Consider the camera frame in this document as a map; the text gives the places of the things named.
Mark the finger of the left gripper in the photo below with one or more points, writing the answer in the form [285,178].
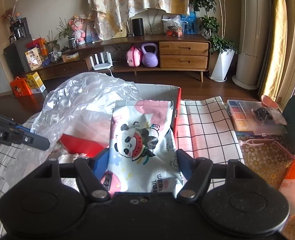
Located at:
[36,141]

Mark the orange gift bag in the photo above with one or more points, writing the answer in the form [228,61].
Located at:
[20,88]

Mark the black white checkered tablecloth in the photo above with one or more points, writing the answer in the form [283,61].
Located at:
[204,130]

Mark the black cylinder speaker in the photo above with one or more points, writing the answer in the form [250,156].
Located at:
[138,27]

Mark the small potted orchid plant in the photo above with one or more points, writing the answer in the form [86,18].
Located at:
[65,31]

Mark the clear bubble wrap bag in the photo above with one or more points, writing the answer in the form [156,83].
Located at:
[83,103]

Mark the floral sheet over television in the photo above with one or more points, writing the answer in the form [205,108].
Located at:
[110,16]

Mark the clear plastic organizer case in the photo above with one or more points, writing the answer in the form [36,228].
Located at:
[251,118]

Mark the purple kettlebell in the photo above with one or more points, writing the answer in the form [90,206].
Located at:
[149,59]

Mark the panda print wipes pack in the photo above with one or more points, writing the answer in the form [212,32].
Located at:
[142,158]

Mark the blue plastic bag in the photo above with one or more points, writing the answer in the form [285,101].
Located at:
[190,23]

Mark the red cardboard box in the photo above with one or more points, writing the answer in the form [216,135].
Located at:
[162,109]

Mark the cartoon snack box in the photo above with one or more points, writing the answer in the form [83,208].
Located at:
[33,58]

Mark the yellow carton box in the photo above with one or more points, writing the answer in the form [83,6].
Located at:
[35,83]

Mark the white wifi router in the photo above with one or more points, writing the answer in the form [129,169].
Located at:
[101,61]

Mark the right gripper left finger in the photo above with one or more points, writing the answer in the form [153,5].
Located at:
[99,163]

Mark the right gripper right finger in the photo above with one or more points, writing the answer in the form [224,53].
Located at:
[186,163]

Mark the yellow curtain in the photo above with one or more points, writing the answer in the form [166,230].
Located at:
[274,61]

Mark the pink plush doll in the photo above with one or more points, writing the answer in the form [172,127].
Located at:
[76,24]

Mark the plastic bag of fruit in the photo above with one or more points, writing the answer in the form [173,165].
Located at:
[172,26]

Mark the black mini fridge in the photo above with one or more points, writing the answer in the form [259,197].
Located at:
[16,58]

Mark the wooden tv cabinet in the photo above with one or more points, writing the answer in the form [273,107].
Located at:
[186,53]

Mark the pink small bag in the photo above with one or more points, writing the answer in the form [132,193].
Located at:
[134,56]

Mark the black coffee machine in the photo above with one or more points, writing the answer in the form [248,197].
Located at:
[19,30]

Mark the beige standing air conditioner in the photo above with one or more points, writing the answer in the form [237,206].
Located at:
[254,32]

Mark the tall green potted plant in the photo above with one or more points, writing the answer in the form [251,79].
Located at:
[213,23]

